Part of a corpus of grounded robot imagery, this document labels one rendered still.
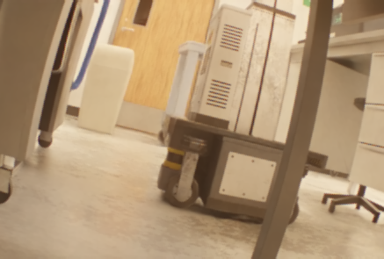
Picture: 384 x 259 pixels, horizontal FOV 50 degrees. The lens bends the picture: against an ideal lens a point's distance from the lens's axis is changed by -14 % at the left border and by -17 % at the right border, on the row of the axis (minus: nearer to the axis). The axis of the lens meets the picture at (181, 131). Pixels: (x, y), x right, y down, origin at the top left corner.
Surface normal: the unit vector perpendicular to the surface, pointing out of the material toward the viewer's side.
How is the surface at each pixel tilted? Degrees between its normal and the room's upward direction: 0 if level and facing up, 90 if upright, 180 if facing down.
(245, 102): 90
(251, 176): 90
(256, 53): 90
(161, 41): 90
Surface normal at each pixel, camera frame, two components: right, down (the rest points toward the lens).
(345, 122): 0.18, 0.08
